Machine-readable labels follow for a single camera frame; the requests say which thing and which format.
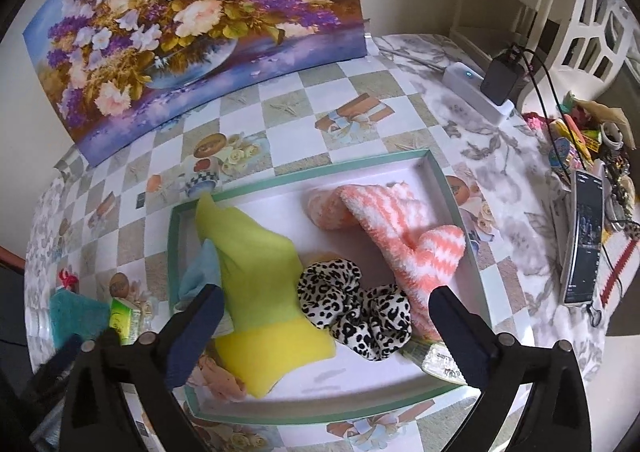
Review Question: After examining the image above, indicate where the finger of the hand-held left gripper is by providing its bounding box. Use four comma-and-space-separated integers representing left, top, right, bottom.
32, 333, 83, 398

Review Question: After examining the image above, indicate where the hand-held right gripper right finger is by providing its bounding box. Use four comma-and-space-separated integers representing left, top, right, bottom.
427, 285, 593, 452

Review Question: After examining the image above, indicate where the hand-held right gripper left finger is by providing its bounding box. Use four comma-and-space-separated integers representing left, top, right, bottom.
60, 283, 227, 452

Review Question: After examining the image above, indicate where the green silver packet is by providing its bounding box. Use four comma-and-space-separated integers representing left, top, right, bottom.
400, 337, 468, 385

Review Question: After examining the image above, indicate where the peach soft cloth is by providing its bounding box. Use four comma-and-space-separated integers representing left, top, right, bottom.
192, 354, 248, 403

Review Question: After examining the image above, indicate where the light blue cloth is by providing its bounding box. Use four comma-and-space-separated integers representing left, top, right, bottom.
174, 238, 236, 338

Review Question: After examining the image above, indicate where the yellow-green cloth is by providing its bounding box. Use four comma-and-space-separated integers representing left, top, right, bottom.
194, 192, 337, 400

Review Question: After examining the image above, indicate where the leopard print scrunchie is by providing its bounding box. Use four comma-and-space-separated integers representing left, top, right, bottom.
297, 259, 413, 363

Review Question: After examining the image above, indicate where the pink white striped fluffy cloth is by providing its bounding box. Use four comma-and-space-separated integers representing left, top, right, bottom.
306, 182, 467, 340

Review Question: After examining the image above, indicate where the white tray with teal rim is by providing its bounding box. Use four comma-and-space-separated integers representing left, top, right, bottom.
167, 148, 493, 428

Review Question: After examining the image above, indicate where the teal plastic container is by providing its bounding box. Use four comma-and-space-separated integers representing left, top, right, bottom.
47, 293, 113, 350

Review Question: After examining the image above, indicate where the dark cabinet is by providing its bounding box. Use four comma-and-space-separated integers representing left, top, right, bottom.
0, 245, 38, 383

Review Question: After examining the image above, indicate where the red plastic piece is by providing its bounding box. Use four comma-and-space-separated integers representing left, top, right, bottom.
56, 268, 81, 293

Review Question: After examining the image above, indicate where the smartphone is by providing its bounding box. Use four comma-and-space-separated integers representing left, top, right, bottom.
560, 169, 608, 307

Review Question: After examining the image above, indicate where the red striped white cloth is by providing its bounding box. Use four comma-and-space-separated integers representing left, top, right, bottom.
595, 227, 640, 308

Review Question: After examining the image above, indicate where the pile of colourful small trinkets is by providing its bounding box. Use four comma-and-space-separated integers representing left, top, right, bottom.
522, 91, 640, 233

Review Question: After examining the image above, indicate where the white power strip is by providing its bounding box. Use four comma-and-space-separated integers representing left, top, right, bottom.
442, 61, 516, 125

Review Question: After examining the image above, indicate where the black charger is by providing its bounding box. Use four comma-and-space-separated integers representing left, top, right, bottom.
481, 46, 530, 106

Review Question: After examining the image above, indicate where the flower painting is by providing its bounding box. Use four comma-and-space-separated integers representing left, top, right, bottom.
22, 0, 368, 168

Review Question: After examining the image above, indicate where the white lattice chair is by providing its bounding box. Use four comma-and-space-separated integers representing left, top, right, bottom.
520, 0, 638, 103

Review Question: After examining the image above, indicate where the black charger cable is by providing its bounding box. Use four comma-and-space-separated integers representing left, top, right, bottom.
510, 43, 631, 328

